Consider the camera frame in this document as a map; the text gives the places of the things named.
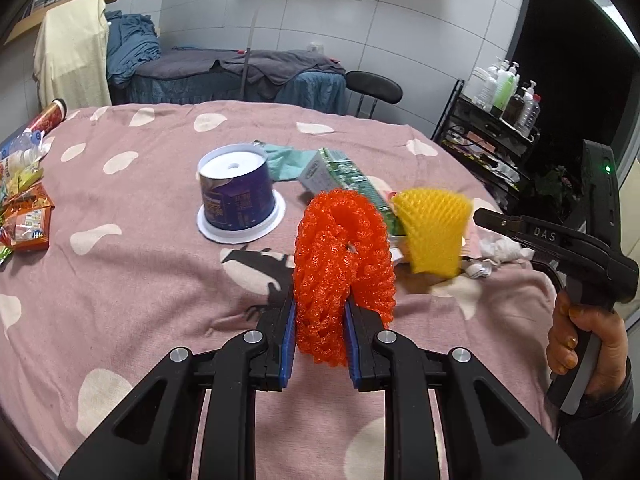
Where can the orange foam fruit net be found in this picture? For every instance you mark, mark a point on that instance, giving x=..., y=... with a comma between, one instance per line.
x=341, y=251

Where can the teal face mask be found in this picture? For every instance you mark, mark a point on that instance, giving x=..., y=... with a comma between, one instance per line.
x=284, y=162

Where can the blue cd spindle case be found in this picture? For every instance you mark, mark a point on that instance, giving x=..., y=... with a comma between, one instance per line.
x=239, y=203

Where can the yellow foam fruit net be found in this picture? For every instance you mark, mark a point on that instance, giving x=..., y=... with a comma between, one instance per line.
x=435, y=222

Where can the red chips tube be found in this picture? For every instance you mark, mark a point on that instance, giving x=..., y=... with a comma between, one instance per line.
x=49, y=118

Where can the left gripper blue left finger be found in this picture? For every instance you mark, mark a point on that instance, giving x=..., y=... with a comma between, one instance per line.
x=287, y=349

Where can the dark brown bottle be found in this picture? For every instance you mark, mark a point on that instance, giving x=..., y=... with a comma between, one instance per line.
x=514, y=107

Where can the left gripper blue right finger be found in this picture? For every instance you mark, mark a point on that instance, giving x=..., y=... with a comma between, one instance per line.
x=351, y=345

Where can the black round stool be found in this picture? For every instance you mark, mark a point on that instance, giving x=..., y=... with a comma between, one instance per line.
x=374, y=86

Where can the blue crumpled blanket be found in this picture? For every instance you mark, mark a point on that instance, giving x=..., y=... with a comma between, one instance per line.
x=132, y=41

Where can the white bottle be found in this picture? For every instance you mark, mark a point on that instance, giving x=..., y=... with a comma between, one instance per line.
x=485, y=97

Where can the black metal shelf cart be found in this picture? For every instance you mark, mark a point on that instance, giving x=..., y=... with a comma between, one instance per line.
x=492, y=150

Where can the pink spotted bed quilt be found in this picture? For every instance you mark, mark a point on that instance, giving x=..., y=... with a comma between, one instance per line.
x=128, y=277

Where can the green bottle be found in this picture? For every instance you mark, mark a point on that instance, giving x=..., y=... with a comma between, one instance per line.
x=507, y=82

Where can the clear pump bottle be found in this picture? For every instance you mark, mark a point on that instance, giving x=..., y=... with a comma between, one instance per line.
x=529, y=112

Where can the white plastic bag of snacks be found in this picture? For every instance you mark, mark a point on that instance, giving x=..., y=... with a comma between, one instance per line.
x=24, y=153

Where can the person's right hand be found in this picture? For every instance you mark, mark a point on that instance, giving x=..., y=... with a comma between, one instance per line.
x=561, y=353

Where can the white crumpled tissue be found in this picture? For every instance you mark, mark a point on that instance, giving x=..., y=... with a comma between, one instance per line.
x=503, y=249

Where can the green white carton box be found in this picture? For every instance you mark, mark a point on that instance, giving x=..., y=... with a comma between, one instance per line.
x=331, y=169

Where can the orange snack packet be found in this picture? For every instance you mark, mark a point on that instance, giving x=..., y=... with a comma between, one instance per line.
x=26, y=220

